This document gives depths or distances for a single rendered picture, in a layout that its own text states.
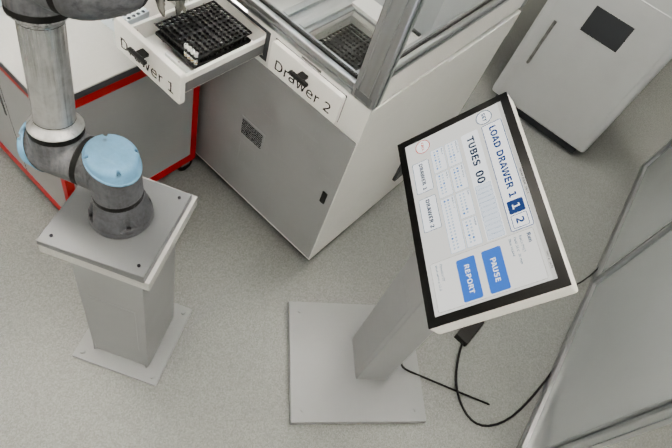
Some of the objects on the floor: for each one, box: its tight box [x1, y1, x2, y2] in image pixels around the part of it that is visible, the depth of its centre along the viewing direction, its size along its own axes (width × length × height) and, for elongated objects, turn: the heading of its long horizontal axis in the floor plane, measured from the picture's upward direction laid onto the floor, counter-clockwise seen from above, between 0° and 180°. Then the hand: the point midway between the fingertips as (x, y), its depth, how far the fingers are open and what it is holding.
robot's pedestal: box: [37, 177, 198, 387], centre depth 170 cm, size 30×30×76 cm
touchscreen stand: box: [288, 251, 434, 425], centre depth 173 cm, size 50×45×102 cm
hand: (169, 10), depth 159 cm, fingers open, 3 cm apart
